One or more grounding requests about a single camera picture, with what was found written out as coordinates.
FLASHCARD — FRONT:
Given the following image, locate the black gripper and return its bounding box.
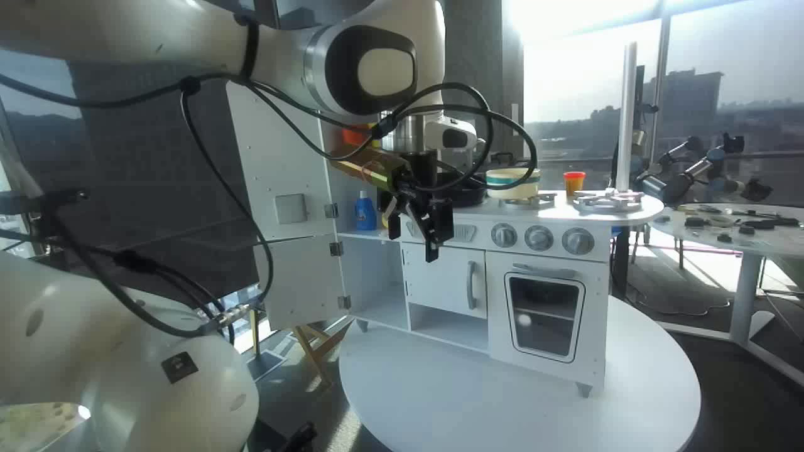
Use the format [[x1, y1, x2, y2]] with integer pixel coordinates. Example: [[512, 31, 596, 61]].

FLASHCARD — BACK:
[[387, 150, 454, 263]]

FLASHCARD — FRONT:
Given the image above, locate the black bowl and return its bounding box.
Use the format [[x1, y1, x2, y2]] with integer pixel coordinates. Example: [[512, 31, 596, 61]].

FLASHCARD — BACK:
[[439, 180, 485, 208]]

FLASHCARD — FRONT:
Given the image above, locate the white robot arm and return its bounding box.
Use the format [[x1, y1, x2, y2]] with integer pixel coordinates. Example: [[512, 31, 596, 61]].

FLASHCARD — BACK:
[[0, 0, 444, 452]]

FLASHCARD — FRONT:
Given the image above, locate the white bowl with teal rim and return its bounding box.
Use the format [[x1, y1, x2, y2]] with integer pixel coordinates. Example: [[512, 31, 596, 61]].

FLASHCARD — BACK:
[[485, 168, 539, 200]]

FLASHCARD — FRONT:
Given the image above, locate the blue detergent bottle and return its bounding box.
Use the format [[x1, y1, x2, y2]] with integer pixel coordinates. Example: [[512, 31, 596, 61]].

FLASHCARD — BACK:
[[355, 192, 377, 232]]

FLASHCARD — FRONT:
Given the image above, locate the white toy kitchen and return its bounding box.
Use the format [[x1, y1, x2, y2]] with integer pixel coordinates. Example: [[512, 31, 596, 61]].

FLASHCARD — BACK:
[[327, 161, 660, 394]]

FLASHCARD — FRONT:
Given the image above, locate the white cabinet door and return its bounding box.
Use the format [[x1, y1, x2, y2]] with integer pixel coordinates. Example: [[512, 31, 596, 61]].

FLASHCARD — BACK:
[[225, 82, 342, 330]]

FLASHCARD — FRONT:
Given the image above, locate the small orange cup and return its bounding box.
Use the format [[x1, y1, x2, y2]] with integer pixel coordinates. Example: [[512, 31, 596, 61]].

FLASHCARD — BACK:
[[563, 171, 585, 198]]

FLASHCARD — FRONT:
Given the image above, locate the round white table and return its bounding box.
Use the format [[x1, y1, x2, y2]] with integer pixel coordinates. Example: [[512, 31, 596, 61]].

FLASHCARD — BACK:
[[340, 301, 700, 452]]

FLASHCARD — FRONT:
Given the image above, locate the white upright panel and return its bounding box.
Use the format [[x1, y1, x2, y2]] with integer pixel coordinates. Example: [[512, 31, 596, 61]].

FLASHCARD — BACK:
[[616, 43, 637, 193]]

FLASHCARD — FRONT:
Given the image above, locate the white side table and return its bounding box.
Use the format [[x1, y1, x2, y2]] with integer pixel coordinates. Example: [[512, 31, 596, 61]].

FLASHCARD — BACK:
[[651, 203, 804, 346]]

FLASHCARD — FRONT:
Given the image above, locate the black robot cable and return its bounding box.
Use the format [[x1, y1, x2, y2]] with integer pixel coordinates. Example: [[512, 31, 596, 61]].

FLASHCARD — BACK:
[[0, 71, 539, 342]]

